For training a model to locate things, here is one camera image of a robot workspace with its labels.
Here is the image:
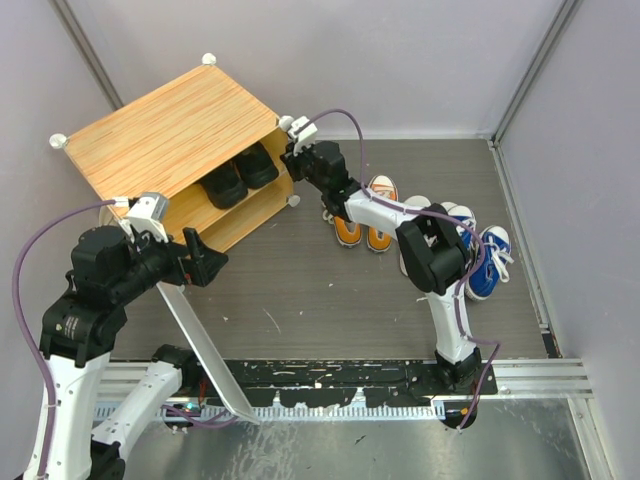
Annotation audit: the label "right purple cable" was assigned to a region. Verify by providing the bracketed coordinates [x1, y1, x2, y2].
[299, 108, 502, 431]

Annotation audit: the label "blue sneaker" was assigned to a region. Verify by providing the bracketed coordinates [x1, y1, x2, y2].
[441, 202, 477, 250]
[465, 225, 514, 301]

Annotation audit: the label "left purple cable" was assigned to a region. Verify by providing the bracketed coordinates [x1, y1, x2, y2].
[10, 197, 131, 480]

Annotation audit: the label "right blue sneaker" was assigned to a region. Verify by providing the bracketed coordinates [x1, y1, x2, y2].
[465, 225, 514, 301]

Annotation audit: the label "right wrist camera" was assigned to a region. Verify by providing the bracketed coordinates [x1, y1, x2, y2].
[279, 116, 318, 156]

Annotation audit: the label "black white sneaker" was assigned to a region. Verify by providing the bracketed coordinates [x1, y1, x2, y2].
[399, 195, 435, 277]

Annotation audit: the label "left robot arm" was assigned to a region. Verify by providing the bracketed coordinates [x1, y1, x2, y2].
[23, 226, 228, 479]

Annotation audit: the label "grey slotted cable duct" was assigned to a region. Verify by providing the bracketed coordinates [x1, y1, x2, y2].
[94, 401, 446, 422]

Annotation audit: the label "left blue sneaker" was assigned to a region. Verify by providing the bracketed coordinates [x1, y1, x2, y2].
[441, 202, 477, 250]

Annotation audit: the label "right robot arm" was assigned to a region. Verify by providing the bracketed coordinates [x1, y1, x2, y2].
[281, 141, 482, 394]

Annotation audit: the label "white cabinet door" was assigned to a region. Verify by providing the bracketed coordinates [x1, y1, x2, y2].
[157, 282, 260, 424]

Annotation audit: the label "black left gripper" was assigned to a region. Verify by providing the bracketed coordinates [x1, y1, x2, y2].
[113, 221, 228, 300]

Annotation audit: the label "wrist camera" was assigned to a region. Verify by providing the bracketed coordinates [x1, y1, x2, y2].
[279, 116, 318, 156]
[120, 192, 169, 243]

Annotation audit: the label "wooden shoe cabinet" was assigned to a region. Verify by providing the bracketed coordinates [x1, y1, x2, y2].
[49, 53, 299, 251]

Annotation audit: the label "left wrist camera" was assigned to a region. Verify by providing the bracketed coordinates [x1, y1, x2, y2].
[120, 192, 169, 243]

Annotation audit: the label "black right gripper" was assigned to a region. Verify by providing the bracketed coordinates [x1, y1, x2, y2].
[281, 137, 328, 193]

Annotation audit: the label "purple cable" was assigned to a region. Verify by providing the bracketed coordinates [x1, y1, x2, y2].
[299, 108, 502, 431]
[10, 197, 131, 480]

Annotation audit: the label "orange sneaker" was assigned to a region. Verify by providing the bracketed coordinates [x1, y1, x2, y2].
[366, 175, 399, 254]
[322, 209, 362, 248]

